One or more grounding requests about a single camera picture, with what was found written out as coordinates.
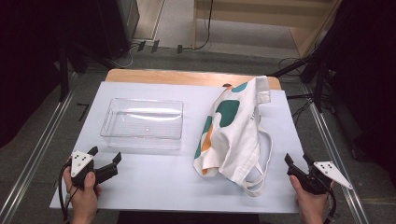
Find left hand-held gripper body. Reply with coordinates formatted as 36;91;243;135
69;149;98;189

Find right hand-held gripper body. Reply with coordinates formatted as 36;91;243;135
298;161;354;196

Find clear plastic bin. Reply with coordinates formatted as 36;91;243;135
99;97;184;151

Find white tote bag green orange patches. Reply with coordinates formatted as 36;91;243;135
192;75;275;198

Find person's right hand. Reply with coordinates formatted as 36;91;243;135
289;175;335;218

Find person's left hand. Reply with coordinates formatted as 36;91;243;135
63;160;103;218

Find white table cover sheet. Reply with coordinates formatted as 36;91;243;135
49;81;308;215

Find black metal stand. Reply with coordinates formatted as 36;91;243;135
270;46;331;114
57;41;117;102

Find dark cabinet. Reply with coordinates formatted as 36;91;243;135
64;0;140;61

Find metal floor rail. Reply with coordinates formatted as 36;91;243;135
301;83;372;224
0;88;78;224

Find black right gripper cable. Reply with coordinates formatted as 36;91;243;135
322;186;338;224

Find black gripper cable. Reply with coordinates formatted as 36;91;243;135
58;160;79;224
322;186;338;224

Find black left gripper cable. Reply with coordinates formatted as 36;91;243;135
58;160;79;224

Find black floor cables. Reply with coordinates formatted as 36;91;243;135
277;56;316;127

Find white floor cable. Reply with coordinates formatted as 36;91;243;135
114;42;143;69

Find light wooden shelf frame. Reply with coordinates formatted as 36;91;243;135
191;0;344;60

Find black hanging cable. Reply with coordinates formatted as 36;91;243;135
182;0;215;51

